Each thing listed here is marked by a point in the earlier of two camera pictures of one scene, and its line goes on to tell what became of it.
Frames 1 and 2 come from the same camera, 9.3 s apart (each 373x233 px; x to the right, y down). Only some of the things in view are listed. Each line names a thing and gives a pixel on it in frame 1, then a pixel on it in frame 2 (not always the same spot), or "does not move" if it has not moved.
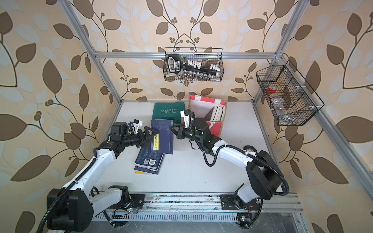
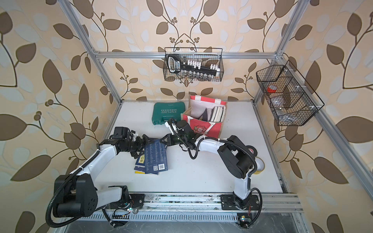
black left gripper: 145,137 -> 140,145
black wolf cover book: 216,114 does not move
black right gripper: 181,133 -> 170,140
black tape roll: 250,148 does not move
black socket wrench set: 192,69 does not move
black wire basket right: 289,104 does not move
